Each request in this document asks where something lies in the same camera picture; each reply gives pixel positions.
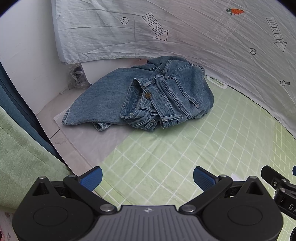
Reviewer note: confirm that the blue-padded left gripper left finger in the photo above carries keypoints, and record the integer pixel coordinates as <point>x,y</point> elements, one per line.
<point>82,187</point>

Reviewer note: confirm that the green fabric cushion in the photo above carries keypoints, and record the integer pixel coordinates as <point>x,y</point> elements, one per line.
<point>23,160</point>

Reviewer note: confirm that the crumpled clear plastic bag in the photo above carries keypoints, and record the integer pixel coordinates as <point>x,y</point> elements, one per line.
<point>77,78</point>

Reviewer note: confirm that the white printed bed sheet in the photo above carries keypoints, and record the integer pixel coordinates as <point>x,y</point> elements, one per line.
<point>248,44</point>

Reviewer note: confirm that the blue denim jeans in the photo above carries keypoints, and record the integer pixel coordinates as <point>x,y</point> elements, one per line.
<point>164,92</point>

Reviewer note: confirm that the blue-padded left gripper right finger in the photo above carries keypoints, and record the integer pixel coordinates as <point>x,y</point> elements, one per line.
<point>212,187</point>

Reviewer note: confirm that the green grid cutting mat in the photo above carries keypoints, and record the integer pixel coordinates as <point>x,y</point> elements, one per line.
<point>237,138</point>

